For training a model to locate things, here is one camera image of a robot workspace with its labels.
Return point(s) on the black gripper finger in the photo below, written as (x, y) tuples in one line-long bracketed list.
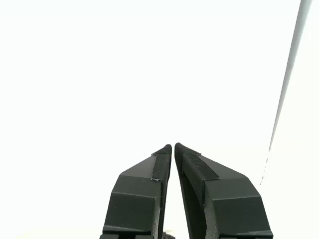
[(231, 206), (134, 204)]

